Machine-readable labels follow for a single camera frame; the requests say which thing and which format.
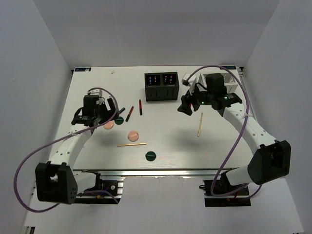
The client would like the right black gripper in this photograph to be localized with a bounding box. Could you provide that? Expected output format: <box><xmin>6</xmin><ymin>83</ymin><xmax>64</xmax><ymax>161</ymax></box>
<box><xmin>177</xmin><ymin>82</ymin><xmax>214</xmax><ymax>116</ymax></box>

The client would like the purple cable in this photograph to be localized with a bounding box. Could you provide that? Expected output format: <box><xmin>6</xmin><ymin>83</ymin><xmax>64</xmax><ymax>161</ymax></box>
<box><xmin>187</xmin><ymin>64</ymin><xmax>264</xmax><ymax>198</ymax></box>
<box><xmin>14</xmin><ymin>87</ymin><xmax>120</xmax><ymax>213</ymax></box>

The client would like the gold brush vertical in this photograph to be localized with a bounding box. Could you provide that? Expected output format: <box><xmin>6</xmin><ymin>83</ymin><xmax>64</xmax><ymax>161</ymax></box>
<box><xmin>197</xmin><ymin>113</ymin><xmax>203</xmax><ymax>137</ymax></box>

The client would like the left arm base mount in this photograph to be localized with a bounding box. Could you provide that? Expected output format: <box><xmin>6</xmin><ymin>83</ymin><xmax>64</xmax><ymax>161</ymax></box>
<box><xmin>74</xmin><ymin>171</ymin><xmax>124</xmax><ymax>205</ymax></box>

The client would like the gold brush horizontal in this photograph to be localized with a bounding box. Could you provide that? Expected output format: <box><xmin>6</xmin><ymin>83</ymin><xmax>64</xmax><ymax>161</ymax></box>
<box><xmin>117</xmin><ymin>143</ymin><xmax>147</xmax><ymax>147</ymax></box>

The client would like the green puff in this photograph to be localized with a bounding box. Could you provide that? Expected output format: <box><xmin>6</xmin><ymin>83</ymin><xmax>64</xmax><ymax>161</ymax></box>
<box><xmin>115</xmin><ymin>117</ymin><xmax>124</xmax><ymax>125</ymax></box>
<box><xmin>145</xmin><ymin>151</ymin><xmax>156</xmax><ymax>161</ymax></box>

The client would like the black organizer box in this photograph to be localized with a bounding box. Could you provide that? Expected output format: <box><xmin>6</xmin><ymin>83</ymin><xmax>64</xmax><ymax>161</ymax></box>
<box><xmin>144</xmin><ymin>72</ymin><xmax>179</xmax><ymax>102</ymax></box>

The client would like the white small bottle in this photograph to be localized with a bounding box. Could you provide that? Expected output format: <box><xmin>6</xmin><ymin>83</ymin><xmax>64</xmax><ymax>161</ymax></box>
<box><xmin>181</xmin><ymin>73</ymin><xmax>192</xmax><ymax>86</ymax></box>

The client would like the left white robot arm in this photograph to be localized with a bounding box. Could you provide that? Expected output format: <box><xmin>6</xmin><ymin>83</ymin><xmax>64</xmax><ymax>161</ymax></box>
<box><xmin>35</xmin><ymin>94</ymin><xmax>118</xmax><ymax>204</ymax></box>

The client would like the black mascara tube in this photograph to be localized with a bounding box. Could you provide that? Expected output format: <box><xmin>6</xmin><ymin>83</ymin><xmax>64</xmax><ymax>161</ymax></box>
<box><xmin>118</xmin><ymin>107</ymin><xmax>125</xmax><ymax>115</ymax></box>

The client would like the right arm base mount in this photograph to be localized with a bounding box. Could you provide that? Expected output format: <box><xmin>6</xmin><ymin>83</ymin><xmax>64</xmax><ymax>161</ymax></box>
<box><xmin>198</xmin><ymin>180</ymin><xmax>251</xmax><ymax>207</ymax></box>

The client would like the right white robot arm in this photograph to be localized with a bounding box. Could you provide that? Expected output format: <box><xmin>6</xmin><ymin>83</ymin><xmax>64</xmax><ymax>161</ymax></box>
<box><xmin>178</xmin><ymin>73</ymin><xmax>291</xmax><ymax>196</ymax></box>

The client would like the green puff upper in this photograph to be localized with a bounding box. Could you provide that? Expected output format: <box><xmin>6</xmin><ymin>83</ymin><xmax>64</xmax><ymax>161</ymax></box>
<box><xmin>115</xmin><ymin>117</ymin><xmax>124</xmax><ymax>125</ymax></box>

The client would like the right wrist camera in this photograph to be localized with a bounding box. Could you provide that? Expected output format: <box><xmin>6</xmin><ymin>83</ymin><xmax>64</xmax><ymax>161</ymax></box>
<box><xmin>187</xmin><ymin>75</ymin><xmax>197</xmax><ymax>94</ymax></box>

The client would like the red black lip pencil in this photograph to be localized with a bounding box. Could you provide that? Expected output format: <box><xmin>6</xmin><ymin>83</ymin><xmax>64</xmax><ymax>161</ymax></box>
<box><xmin>139</xmin><ymin>99</ymin><xmax>143</xmax><ymax>116</ymax></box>
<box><xmin>125</xmin><ymin>106</ymin><xmax>134</xmax><ymax>122</ymax></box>

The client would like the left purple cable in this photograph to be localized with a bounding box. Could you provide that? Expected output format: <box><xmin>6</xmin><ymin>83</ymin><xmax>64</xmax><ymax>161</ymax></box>
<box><xmin>14</xmin><ymin>87</ymin><xmax>120</xmax><ymax>213</ymax></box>

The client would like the pink puff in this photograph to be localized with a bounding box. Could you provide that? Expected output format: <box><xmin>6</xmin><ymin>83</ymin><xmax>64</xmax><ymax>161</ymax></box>
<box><xmin>103</xmin><ymin>120</ymin><xmax>115</xmax><ymax>130</ymax></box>
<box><xmin>127</xmin><ymin>131</ymin><xmax>139</xmax><ymax>142</ymax></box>

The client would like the green puff lower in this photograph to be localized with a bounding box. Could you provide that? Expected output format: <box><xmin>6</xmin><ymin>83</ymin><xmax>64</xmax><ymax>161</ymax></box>
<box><xmin>145</xmin><ymin>151</ymin><xmax>156</xmax><ymax>161</ymax></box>

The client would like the white organizer box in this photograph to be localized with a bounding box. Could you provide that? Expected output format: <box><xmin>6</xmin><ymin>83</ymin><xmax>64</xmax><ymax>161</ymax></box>
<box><xmin>198</xmin><ymin>73</ymin><xmax>238</xmax><ymax>93</ymax></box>

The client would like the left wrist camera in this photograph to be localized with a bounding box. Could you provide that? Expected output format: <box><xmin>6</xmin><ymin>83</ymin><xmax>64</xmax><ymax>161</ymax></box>
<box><xmin>87</xmin><ymin>89</ymin><xmax>103</xmax><ymax>97</ymax></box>

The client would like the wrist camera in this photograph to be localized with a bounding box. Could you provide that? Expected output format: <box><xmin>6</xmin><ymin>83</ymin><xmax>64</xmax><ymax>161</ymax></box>
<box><xmin>187</xmin><ymin>75</ymin><xmax>197</xmax><ymax>94</ymax></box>
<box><xmin>87</xmin><ymin>89</ymin><xmax>103</xmax><ymax>97</ymax></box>

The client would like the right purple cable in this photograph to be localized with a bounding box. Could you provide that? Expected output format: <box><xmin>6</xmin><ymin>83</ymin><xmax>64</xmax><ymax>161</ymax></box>
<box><xmin>187</xmin><ymin>64</ymin><xmax>264</xmax><ymax>198</ymax></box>

